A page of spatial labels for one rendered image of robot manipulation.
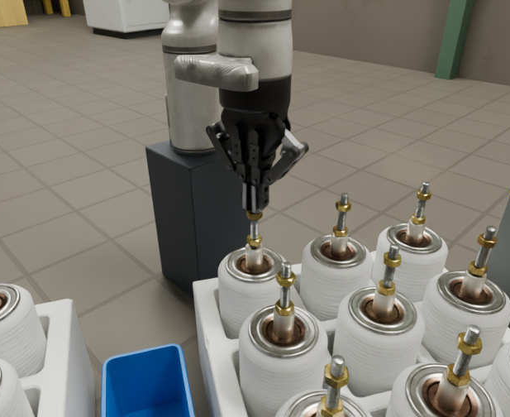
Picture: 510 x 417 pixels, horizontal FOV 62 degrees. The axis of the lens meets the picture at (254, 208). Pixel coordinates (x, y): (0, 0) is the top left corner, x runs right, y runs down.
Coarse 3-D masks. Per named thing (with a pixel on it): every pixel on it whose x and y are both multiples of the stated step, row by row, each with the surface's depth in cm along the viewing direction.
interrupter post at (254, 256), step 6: (246, 246) 54; (258, 246) 54; (246, 252) 54; (252, 252) 53; (258, 252) 53; (246, 258) 54; (252, 258) 54; (258, 258) 54; (246, 264) 55; (252, 264) 54; (258, 264) 54
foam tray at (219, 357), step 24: (216, 288) 62; (216, 312) 58; (216, 336) 54; (504, 336) 54; (216, 360) 51; (432, 360) 51; (216, 384) 48; (216, 408) 50; (240, 408) 45; (384, 408) 45
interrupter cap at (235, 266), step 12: (240, 252) 57; (264, 252) 57; (276, 252) 57; (228, 264) 55; (240, 264) 55; (264, 264) 55; (276, 264) 55; (240, 276) 53; (252, 276) 53; (264, 276) 53
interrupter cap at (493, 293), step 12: (444, 276) 53; (456, 276) 53; (444, 288) 51; (456, 288) 51; (492, 288) 51; (456, 300) 49; (468, 300) 49; (480, 300) 49; (492, 300) 49; (504, 300) 49; (468, 312) 48; (480, 312) 47; (492, 312) 47
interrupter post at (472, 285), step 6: (468, 270) 50; (468, 276) 49; (474, 276) 48; (480, 276) 48; (486, 276) 49; (462, 282) 50; (468, 282) 49; (474, 282) 49; (480, 282) 48; (462, 288) 50; (468, 288) 49; (474, 288) 49; (480, 288) 49; (462, 294) 50; (468, 294) 50; (474, 294) 49; (480, 294) 50
